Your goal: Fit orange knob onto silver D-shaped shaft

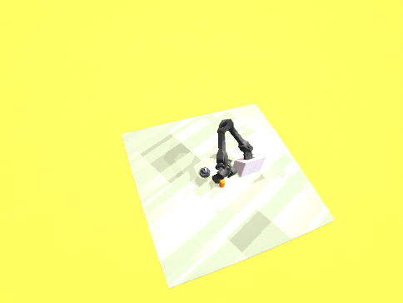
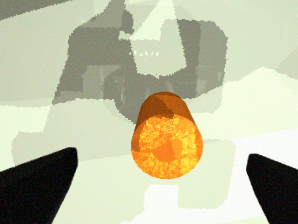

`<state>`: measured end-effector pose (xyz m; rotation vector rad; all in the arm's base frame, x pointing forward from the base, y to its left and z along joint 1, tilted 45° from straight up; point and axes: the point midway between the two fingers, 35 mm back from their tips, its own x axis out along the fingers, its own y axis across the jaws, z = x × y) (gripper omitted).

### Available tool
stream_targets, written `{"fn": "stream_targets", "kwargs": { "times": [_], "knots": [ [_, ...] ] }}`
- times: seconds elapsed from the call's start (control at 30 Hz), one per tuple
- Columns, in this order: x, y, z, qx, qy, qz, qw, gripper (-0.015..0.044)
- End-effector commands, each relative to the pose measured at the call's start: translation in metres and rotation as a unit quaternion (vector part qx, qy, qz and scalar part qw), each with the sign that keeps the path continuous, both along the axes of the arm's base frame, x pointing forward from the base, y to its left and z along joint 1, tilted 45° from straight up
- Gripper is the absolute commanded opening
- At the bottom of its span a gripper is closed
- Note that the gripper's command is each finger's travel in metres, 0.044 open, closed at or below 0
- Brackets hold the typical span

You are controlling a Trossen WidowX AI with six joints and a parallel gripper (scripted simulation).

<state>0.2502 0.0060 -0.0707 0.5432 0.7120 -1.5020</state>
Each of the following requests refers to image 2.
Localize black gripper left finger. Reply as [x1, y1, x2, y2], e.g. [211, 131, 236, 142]
[0, 147, 79, 224]

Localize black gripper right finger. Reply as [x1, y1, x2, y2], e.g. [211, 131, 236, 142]
[246, 153, 298, 224]

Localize orange cylinder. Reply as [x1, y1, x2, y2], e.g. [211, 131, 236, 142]
[131, 92, 203, 179]

